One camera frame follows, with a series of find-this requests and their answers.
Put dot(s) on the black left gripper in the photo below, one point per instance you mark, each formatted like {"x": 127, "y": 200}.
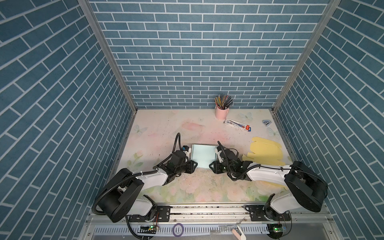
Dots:
{"x": 191, "y": 167}

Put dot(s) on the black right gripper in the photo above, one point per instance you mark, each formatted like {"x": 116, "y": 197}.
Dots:
{"x": 215, "y": 168}

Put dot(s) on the light blue paper box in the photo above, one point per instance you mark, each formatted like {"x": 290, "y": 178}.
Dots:
{"x": 204, "y": 155}

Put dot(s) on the yellow paper box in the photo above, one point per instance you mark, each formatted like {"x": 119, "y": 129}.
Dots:
{"x": 265, "y": 152}

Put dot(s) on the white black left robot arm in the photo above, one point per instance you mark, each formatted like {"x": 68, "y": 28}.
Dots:
{"x": 119, "y": 198}

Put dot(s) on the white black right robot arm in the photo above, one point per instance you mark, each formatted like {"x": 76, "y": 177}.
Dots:
{"x": 304, "y": 188}

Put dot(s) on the white blue pencil box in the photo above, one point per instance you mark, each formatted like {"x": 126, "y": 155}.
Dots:
{"x": 237, "y": 125}

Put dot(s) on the pink metal pencil bucket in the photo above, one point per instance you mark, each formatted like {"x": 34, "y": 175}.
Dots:
{"x": 221, "y": 114}

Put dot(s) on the white pink clip tool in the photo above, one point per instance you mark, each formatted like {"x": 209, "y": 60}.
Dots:
{"x": 235, "y": 229}

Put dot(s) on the bundle of coloured pencils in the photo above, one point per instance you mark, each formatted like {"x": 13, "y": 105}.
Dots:
{"x": 223, "y": 102}

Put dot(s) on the left green circuit board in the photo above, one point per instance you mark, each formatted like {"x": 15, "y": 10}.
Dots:
{"x": 148, "y": 229}

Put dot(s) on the green circuit board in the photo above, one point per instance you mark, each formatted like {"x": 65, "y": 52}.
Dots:
{"x": 276, "y": 231}
{"x": 148, "y": 229}

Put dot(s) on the right green circuit board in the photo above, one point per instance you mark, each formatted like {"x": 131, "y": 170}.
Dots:
{"x": 276, "y": 231}

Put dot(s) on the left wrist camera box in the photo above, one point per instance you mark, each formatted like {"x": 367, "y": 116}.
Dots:
{"x": 187, "y": 150}

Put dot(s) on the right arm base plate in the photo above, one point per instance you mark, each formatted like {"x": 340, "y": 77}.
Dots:
{"x": 259, "y": 214}

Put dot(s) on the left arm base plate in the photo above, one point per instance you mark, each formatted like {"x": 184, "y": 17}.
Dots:
{"x": 156, "y": 214}

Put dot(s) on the aluminium front rail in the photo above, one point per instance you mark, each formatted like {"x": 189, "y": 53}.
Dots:
{"x": 201, "y": 221}

